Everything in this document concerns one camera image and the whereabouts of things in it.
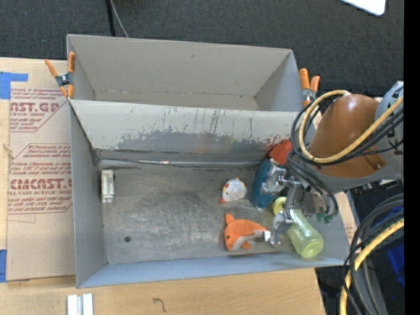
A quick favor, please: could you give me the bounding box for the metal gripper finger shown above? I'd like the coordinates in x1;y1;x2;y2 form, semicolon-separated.
268;209;295;247
261;165;289;196

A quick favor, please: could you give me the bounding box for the blue bottle with red cap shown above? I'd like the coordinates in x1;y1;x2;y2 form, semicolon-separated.
251;139;293;209

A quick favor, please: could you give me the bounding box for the yellow-green clear plastic bottle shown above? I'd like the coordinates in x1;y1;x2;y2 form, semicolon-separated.
272;196;326;260

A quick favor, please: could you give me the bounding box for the orange toy fish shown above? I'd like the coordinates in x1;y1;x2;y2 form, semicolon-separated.
223;213;272;252

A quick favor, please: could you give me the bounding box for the white toy chicken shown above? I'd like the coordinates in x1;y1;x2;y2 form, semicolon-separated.
220;177;248;205

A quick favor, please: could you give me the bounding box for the grey metal bin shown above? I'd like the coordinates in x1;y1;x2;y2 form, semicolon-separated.
66;33;350;289

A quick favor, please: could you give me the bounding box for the white clear plastic block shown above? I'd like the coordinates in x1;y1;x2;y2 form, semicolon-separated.
100;169;116;204

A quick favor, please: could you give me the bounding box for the brown cardboard board red print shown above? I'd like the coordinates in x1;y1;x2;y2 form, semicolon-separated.
0;56;77;282

